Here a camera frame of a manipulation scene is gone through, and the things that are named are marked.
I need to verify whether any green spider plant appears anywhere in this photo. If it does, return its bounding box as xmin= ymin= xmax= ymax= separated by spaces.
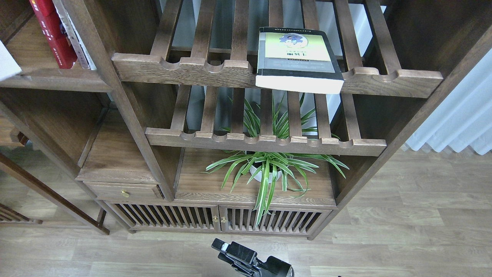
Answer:
xmin=202 ymin=100 xmax=349 ymax=227

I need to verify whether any white lavender book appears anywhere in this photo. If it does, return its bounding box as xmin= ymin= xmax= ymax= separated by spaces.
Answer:
xmin=0 ymin=41 xmax=22 ymax=81

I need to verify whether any dark wooden bookshelf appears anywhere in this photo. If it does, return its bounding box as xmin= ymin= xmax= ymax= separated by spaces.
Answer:
xmin=1 ymin=0 xmax=491 ymax=240

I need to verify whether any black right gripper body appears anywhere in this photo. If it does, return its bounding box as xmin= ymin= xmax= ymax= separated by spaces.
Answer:
xmin=256 ymin=256 xmax=294 ymax=277

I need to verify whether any white upright book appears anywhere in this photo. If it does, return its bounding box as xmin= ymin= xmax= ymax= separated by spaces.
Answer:
xmin=53 ymin=0 xmax=97 ymax=70

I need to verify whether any black and yellow book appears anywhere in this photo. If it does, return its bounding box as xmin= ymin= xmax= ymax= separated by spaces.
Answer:
xmin=255 ymin=27 xmax=344 ymax=94

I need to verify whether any red book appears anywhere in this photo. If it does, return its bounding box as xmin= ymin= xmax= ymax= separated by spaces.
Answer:
xmin=29 ymin=0 xmax=77 ymax=69

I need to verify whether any white curtain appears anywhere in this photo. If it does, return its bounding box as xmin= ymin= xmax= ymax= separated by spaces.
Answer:
xmin=406 ymin=51 xmax=492 ymax=155

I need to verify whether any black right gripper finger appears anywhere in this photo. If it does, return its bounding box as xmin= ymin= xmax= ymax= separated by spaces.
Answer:
xmin=211 ymin=238 xmax=258 ymax=275
xmin=218 ymin=254 xmax=254 ymax=277

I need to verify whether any white plant pot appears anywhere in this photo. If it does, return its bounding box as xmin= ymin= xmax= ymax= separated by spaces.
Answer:
xmin=249 ymin=164 xmax=282 ymax=184

